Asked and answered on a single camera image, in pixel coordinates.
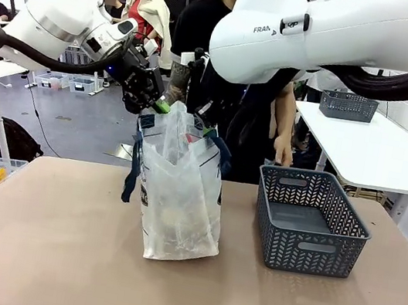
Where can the black backpack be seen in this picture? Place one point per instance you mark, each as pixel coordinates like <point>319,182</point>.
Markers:
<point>10,137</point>

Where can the metal plate on floor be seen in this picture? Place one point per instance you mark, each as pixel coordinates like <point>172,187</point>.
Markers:
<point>120,151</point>

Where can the mannequin with cream jacket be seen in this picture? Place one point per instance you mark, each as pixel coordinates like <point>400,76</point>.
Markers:
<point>150,6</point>

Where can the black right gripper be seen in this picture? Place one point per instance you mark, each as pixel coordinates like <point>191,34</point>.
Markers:
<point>218,100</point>

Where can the person's left forearm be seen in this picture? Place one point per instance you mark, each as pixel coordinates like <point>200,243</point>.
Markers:
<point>284,115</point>

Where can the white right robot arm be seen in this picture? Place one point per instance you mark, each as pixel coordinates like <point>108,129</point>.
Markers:
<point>365,31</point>

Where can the person in black clothes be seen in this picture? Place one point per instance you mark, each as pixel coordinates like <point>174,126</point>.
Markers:
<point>255,129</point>

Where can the person's left hand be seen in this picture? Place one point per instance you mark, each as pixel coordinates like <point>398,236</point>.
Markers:
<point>283,152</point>

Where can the clear floor bin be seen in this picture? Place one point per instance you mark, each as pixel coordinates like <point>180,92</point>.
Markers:
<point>84,85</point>
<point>52,80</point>

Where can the white plastic shopping bag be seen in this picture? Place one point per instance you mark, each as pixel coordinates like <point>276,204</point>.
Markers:
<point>180,203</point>

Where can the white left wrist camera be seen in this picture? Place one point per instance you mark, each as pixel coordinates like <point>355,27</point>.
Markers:
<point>126,28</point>

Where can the white table with rounded corner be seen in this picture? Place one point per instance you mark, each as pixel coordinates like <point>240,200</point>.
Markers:
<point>383,159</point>

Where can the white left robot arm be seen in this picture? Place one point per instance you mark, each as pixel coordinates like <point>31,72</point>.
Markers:
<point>58,14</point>

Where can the standing background person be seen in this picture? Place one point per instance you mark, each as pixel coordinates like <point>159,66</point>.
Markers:
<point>113,4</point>

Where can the grey plastic lattice basket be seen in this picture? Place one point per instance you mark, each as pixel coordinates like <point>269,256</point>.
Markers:
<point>312,253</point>
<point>349,106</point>

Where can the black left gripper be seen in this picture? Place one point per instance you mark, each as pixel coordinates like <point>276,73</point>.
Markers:
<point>142,85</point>

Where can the person's tattooed right forearm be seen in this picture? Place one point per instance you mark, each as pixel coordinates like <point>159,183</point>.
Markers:
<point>178,81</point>

